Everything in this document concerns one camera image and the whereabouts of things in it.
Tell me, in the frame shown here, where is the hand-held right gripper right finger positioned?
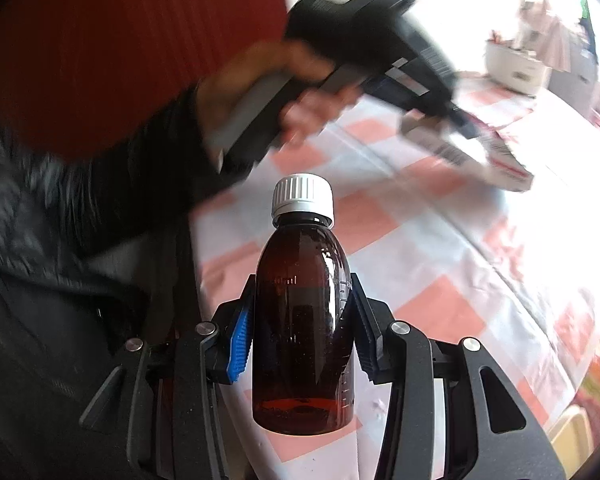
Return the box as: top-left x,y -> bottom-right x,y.
347,272 -> 568,480

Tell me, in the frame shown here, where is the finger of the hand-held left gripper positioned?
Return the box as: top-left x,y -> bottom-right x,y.
442,95 -> 483,141

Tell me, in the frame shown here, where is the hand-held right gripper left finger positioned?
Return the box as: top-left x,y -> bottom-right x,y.
79,274 -> 257,480

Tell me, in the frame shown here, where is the white red medicine box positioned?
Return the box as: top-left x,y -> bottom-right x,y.
400,110 -> 536,193

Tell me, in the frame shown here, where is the dark blue tube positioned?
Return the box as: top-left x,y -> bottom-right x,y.
251,174 -> 357,433

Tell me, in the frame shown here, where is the cream plastic bin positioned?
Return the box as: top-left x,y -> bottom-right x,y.
550,402 -> 596,471

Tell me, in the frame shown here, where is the person's left forearm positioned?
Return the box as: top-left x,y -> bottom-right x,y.
55,82 -> 281,241

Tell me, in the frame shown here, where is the person's left hand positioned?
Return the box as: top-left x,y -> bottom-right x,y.
200,42 -> 361,145

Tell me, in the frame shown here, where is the white utensil container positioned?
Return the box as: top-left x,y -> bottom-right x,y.
484,35 -> 553,96

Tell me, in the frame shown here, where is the pleated striped cloth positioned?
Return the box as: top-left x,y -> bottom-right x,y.
517,0 -> 583,73

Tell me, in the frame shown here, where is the person's dark jacket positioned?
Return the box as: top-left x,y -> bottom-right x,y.
0,125 -> 201,480

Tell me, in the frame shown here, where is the dark red door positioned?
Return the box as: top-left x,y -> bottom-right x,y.
0,0 -> 288,161

